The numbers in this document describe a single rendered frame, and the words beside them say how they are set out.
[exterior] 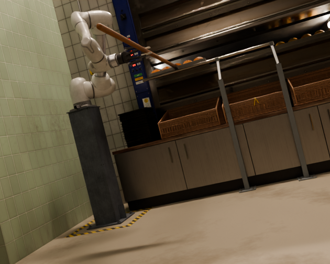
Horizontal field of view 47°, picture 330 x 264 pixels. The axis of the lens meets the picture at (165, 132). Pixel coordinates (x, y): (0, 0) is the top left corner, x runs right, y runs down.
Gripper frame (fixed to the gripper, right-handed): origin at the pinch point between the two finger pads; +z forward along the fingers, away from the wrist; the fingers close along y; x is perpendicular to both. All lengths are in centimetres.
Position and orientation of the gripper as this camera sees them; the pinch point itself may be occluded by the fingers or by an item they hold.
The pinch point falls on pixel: (145, 51)
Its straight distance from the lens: 261.8
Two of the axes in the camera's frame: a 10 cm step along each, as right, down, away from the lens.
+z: 9.4, -2.3, -2.4
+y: 2.4, 9.7, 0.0
